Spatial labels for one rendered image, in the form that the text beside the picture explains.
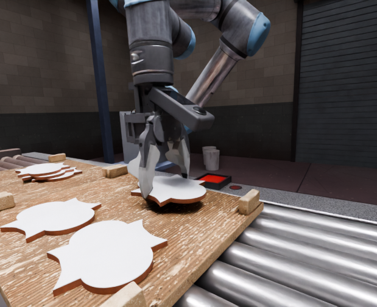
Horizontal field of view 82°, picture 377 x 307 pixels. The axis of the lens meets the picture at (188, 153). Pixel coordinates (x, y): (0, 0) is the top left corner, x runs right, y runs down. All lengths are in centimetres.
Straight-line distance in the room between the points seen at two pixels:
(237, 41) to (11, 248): 76
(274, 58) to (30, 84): 515
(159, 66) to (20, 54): 554
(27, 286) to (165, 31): 38
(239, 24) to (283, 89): 431
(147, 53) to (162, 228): 27
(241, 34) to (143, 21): 46
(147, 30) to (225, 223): 32
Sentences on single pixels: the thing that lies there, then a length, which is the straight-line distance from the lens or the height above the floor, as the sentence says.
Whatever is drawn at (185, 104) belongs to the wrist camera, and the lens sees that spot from 35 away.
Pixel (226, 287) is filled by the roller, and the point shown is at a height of 91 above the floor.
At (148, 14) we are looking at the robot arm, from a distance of 41.
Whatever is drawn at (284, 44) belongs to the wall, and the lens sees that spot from 522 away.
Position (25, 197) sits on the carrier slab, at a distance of 60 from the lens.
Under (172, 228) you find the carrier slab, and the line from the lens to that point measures 34.
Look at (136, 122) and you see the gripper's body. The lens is 40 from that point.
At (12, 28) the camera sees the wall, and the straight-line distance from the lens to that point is 598.
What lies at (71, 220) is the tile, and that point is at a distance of 40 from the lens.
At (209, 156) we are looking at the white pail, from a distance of 412.
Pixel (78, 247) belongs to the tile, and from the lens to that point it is 32.
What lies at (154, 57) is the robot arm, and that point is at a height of 119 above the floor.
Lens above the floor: 110
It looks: 10 degrees down
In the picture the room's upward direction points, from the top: 2 degrees counter-clockwise
